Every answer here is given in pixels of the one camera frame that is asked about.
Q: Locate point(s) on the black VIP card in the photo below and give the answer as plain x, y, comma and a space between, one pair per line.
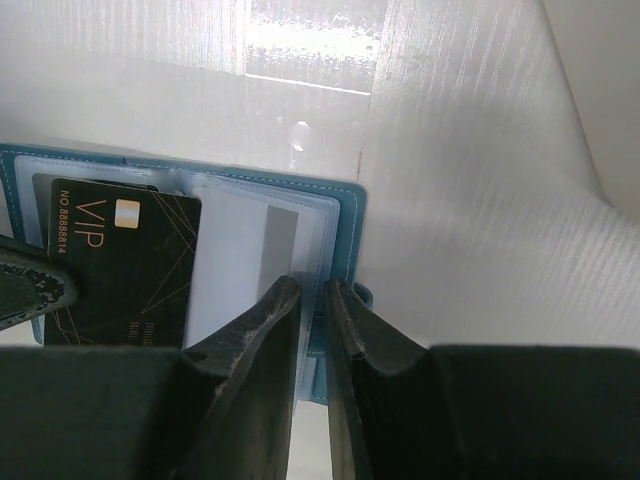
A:
132, 252

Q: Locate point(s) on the grey magnetic stripe card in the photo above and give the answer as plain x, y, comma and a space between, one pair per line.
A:
243, 246

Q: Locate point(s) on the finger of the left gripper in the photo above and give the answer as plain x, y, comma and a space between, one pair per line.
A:
31, 284

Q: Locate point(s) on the white oblong tray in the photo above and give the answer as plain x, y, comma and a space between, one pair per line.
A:
598, 44

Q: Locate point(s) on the blue leather card holder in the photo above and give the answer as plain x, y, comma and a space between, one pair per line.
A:
328, 234

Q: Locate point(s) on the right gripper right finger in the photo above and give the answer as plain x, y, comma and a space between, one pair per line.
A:
398, 410

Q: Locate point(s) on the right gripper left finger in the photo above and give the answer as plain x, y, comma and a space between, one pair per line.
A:
221, 409

